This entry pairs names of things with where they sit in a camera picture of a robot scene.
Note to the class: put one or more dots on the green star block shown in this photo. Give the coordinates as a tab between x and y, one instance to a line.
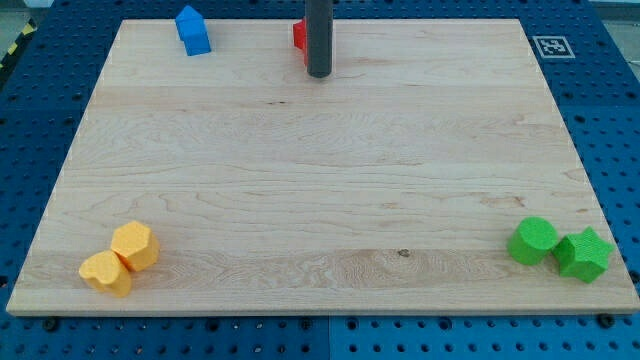
583	255

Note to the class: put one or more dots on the light wooden board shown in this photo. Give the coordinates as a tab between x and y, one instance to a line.
390	187

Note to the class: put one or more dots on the red block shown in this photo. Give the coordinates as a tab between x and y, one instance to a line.
300	38

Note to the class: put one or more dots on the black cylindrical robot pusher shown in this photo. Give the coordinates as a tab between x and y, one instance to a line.
319	37

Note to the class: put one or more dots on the yellow hexagon block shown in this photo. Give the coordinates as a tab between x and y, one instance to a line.
136	246

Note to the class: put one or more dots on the blue house-shaped block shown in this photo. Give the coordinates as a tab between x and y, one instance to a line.
192	31

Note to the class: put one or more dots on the green cylinder block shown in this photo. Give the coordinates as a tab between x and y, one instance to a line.
532	240

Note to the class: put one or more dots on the yellow heart block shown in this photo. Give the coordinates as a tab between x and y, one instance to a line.
104	272

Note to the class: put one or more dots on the white fiducial marker tag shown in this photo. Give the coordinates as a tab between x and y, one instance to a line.
553	47

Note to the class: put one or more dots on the black bolt front left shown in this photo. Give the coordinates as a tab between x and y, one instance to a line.
50	324

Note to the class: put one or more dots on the black bolt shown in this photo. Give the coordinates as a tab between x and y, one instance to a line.
605	321
50	324

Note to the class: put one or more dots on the black bolt front right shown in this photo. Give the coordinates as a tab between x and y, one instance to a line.
605	321

